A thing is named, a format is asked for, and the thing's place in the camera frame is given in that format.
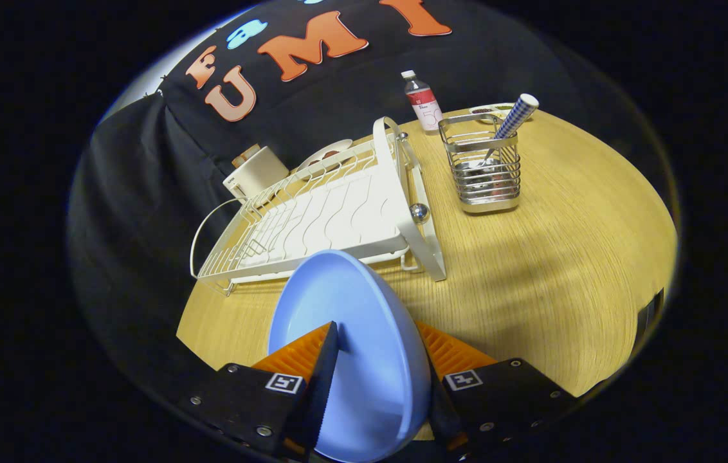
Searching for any brown toast slice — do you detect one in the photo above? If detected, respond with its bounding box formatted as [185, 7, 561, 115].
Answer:
[232, 144, 262, 168]

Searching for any blue plate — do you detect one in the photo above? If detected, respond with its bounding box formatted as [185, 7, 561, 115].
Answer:
[268, 250, 432, 463]

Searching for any black table clamp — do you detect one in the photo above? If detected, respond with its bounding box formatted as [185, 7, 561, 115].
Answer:
[636, 288, 666, 343]

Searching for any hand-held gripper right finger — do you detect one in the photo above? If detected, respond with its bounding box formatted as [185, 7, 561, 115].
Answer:
[415, 320, 578, 462]

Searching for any spoon with checkered handle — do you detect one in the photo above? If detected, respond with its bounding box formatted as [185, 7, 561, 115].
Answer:
[477, 93, 540, 169]

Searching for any metal wire basket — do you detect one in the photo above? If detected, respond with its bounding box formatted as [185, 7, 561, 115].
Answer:
[438, 113, 522, 214]

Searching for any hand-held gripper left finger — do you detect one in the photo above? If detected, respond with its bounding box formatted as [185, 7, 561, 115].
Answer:
[177, 322, 340, 462]

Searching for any white round plate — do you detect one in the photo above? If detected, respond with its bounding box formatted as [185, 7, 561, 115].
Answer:
[296, 138, 353, 173]

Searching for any white divided sauce dish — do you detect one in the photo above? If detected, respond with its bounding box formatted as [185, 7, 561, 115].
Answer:
[469, 103, 532, 123]

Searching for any clear bottle with red label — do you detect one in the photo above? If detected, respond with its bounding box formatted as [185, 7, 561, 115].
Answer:
[401, 69, 444, 134]

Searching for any white toaster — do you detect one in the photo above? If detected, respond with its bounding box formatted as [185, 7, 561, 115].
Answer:
[223, 146, 290, 201]

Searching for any black backdrop cloth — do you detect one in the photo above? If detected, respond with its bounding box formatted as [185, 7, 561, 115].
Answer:
[67, 0, 660, 386]

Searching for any white wire dish rack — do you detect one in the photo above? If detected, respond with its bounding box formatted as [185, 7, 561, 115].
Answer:
[189, 116, 447, 296]

